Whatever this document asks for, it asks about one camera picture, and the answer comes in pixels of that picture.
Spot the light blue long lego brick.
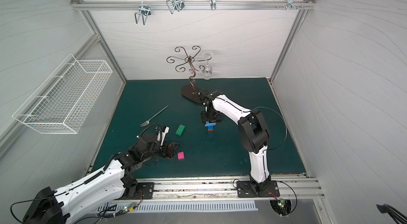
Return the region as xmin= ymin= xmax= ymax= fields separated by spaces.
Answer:
xmin=205 ymin=122 xmax=216 ymax=128

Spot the pink square lego brick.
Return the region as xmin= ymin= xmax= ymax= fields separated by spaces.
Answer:
xmin=177 ymin=152 xmax=184 ymax=160

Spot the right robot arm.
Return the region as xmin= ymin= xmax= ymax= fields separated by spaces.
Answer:
xmin=197 ymin=89 xmax=271 ymax=194

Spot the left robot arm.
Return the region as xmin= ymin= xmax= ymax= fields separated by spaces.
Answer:
xmin=22 ymin=124 xmax=180 ymax=224

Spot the green lego brick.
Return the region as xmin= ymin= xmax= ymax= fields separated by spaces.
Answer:
xmin=176 ymin=124 xmax=185 ymax=137

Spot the silver fork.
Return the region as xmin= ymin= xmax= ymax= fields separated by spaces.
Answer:
xmin=140 ymin=105 xmax=169 ymax=127

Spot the bronze scroll cup stand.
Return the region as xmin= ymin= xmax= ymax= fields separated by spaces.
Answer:
xmin=166 ymin=45 xmax=213 ymax=103

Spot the clear wine glass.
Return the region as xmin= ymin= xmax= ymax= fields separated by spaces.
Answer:
xmin=203 ymin=53 xmax=212 ymax=80

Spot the metal single hook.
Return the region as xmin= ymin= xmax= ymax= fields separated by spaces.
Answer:
xmin=210 ymin=0 xmax=216 ymax=11

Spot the metal double hook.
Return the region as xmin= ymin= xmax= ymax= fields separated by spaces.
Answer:
xmin=135 ymin=3 xmax=151 ymax=25
xmin=166 ymin=0 xmax=185 ymax=14

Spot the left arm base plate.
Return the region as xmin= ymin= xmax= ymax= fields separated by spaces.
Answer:
xmin=119 ymin=182 xmax=155 ymax=200

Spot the white vented cable duct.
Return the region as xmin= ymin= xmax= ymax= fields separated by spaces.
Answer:
xmin=96 ymin=201 xmax=259 ymax=214

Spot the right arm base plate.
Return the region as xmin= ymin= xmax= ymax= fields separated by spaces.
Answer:
xmin=233 ymin=180 xmax=280 ymax=198

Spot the white wire basket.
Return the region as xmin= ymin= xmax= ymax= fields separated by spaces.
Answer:
xmin=12 ymin=54 xmax=113 ymax=134

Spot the aluminium front rail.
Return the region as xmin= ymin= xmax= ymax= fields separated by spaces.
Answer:
xmin=66 ymin=176 xmax=325 ymax=204

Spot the aluminium cross rail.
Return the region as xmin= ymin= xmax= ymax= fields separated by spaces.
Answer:
xmin=71 ymin=0 xmax=316 ymax=11

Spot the metal bracket hook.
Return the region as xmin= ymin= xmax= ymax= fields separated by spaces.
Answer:
xmin=276 ymin=0 xmax=304 ymax=10

